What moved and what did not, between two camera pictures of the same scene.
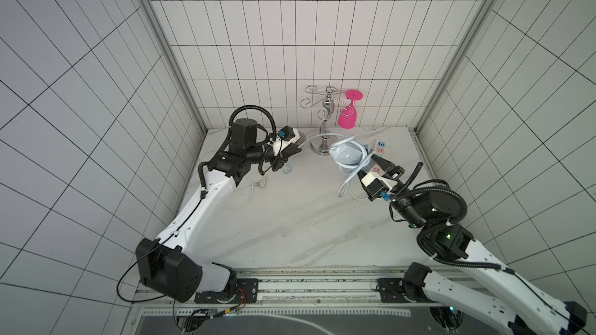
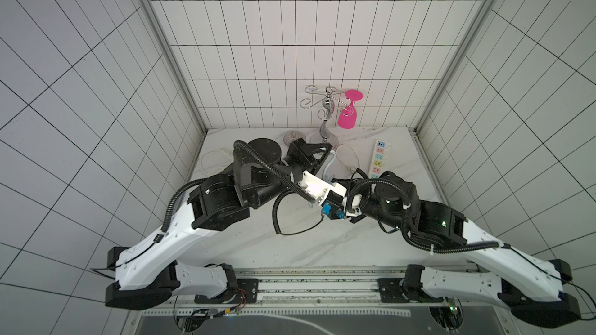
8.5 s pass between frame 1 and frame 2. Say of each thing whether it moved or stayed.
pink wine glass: stayed
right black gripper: moved
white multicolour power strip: stayed
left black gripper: moved
